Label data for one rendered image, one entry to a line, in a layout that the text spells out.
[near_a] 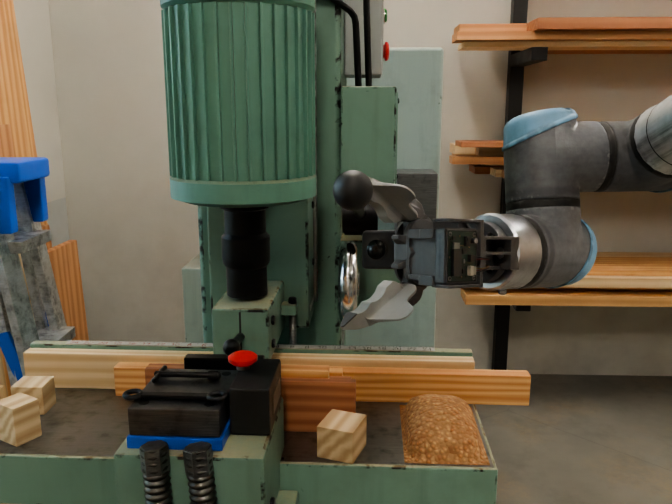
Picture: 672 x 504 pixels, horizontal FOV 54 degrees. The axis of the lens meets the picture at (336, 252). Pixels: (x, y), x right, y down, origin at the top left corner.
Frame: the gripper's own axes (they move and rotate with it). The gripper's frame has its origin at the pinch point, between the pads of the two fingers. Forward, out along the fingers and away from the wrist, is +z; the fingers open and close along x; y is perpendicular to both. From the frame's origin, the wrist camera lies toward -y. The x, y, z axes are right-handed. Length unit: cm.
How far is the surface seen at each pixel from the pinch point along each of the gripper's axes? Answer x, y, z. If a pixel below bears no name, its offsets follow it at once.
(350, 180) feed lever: -6.2, 9.2, 5.5
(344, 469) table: 23.1, -2.1, -3.0
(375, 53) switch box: -30.3, -26.1, -26.9
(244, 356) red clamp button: 10.6, -5.7, 7.1
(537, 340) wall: 46, -142, -230
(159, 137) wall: -48, -241, -78
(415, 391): 18.0, -8.0, -19.0
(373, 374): 15.9, -11.1, -14.6
